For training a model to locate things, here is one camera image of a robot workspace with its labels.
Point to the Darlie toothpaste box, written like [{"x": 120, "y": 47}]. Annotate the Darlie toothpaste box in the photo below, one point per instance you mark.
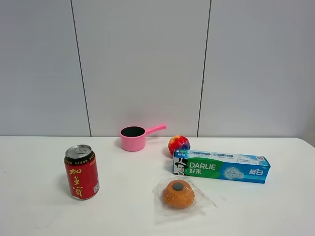
[{"x": 224, "y": 166}]

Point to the rainbow bumpy ball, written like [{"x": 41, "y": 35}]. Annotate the rainbow bumpy ball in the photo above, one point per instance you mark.
[{"x": 178, "y": 142}]

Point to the pink toy saucepan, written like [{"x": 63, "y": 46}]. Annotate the pink toy saucepan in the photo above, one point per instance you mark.
[{"x": 133, "y": 138}]

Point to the wrapped orange bun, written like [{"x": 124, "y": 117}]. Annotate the wrapped orange bun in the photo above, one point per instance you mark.
[{"x": 179, "y": 197}]

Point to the red herbal tea can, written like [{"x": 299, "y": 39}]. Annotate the red herbal tea can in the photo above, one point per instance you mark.
[{"x": 81, "y": 170}]

